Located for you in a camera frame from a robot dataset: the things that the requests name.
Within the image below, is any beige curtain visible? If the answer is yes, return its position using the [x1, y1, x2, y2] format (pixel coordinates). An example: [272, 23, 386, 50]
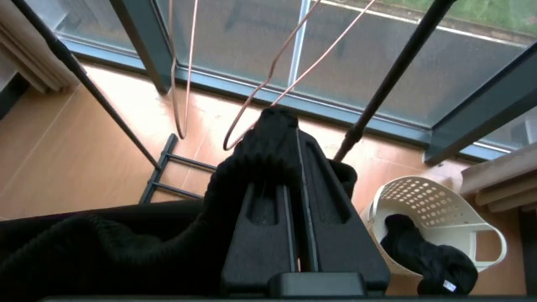
[459, 142, 537, 214]
[0, 0, 81, 94]

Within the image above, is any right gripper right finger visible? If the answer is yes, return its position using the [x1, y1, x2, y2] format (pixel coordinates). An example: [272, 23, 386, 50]
[295, 128, 392, 296]

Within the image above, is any white laundry basket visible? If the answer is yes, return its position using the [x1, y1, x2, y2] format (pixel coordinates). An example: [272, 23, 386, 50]
[362, 175, 508, 278]

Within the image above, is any black clothes rack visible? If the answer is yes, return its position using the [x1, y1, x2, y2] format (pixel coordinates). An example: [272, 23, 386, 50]
[10, 0, 458, 206]

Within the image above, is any black garment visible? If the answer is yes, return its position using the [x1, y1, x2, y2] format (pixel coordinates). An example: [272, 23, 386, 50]
[0, 105, 359, 298]

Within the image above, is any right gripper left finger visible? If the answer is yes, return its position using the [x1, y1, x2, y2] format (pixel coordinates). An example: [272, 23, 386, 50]
[221, 180, 300, 297]

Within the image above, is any window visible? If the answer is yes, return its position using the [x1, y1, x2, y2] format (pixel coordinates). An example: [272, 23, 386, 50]
[24, 0, 537, 167]

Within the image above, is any heap of clothes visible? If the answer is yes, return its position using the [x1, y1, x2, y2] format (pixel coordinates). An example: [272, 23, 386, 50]
[379, 213, 479, 296]

